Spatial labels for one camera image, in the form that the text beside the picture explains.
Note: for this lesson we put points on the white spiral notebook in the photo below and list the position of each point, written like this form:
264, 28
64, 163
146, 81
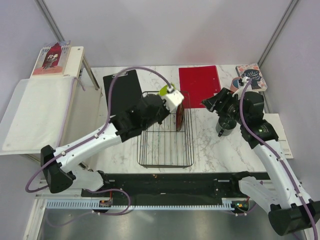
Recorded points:
275, 121

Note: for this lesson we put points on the grey ceramic mug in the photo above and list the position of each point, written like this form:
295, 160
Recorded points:
225, 126

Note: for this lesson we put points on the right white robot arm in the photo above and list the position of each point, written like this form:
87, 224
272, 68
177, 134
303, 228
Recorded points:
289, 207

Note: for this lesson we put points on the light blue cable duct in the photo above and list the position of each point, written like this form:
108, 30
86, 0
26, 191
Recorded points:
146, 203

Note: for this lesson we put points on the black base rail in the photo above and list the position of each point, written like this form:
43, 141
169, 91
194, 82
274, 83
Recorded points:
176, 185

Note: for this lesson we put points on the dark brown floral plate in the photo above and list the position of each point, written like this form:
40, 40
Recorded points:
180, 116

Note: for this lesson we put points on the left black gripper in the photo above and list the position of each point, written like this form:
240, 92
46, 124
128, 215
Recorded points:
166, 111

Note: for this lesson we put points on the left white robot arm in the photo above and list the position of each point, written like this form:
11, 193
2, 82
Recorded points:
61, 166

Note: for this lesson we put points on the black clipboard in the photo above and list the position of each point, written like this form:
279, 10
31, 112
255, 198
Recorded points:
126, 92

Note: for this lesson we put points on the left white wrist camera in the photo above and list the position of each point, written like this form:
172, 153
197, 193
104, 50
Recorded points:
172, 99

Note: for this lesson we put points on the red folder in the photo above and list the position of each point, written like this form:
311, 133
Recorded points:
197, 84

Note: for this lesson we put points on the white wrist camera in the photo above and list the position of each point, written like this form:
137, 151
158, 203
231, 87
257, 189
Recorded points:
244, 83
172, 99

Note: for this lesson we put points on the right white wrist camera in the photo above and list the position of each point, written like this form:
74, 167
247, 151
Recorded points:
244, 83

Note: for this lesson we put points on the red cover book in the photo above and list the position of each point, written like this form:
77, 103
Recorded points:
52, 59

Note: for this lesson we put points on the pink plastic cup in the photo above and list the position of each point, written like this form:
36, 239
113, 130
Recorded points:
234, 86

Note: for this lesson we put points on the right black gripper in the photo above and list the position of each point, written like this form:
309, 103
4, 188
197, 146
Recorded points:
225, 96

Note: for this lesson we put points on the Little Women book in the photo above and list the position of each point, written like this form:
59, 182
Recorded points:
252, 71

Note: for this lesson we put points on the grey wire dish rack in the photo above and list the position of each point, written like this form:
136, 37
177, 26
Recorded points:
161, 146

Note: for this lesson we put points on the green plate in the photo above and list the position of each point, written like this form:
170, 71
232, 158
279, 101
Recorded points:
166, 90

